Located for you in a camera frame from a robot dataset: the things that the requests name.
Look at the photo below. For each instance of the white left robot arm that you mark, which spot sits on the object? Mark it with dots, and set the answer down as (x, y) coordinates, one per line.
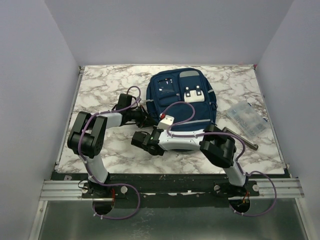
(87, 134)

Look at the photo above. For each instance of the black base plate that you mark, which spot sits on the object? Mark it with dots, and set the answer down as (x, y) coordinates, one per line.
(136, 191)

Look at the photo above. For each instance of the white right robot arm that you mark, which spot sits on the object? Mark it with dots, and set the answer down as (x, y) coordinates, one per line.
(222, 149)

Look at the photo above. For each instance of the steel clamp handle tool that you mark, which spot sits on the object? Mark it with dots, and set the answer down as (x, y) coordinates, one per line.
(249, 144)

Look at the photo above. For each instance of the clear plastic organizer box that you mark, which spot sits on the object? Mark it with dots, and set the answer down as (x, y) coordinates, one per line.
(247, 119)

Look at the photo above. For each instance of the navy blue student backpack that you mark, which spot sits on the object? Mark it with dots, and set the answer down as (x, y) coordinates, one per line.
(181, 100)

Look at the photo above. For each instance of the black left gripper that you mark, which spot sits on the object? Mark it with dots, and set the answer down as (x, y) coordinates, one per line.
(145, 120)

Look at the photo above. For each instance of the aluminium rail frame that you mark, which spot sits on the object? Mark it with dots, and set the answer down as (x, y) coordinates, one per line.
(59, 220)

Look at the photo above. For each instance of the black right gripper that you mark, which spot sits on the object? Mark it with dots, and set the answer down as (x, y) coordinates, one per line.
(155, 127)

